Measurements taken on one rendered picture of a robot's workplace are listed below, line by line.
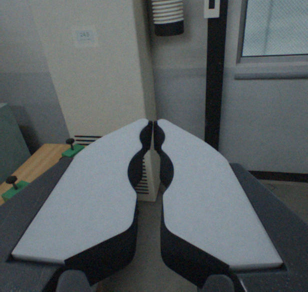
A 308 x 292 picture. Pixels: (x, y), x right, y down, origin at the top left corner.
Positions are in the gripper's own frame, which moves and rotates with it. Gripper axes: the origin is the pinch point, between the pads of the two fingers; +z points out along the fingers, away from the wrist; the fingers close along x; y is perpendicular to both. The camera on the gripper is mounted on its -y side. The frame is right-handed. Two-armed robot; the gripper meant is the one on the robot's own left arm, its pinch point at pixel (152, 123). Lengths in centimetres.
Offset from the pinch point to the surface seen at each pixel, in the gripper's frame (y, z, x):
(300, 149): 81, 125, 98
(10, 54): 34, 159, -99
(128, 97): 44, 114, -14
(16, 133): 85, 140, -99
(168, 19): 6, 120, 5
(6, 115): 70, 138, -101
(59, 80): 38, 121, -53
